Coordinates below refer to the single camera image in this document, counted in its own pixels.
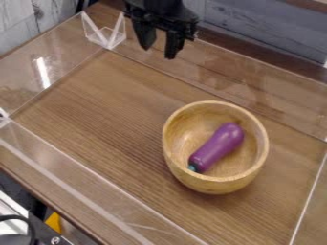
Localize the purple toy eggplant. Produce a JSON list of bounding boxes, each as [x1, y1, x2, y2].
[[188, 122, 244, 173]]

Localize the black cable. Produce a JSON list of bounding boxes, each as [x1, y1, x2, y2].
[[0, 214, 36, 245]]

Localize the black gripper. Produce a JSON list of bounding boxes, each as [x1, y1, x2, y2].
[[123, 0, 199, 59]]

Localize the yellow black device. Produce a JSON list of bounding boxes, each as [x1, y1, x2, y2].
[[28, 212, 75, 245]]

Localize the clear acrylic tray wall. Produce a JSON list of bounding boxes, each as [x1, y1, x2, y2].
[[0, 5, 327, 245]]

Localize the clear acrylic corner bracket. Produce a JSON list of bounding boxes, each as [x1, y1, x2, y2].
[[80, 12, 127, 50]]

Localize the brown wooden bowl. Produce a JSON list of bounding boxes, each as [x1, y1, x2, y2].
[[163, 100, 270, 194]]

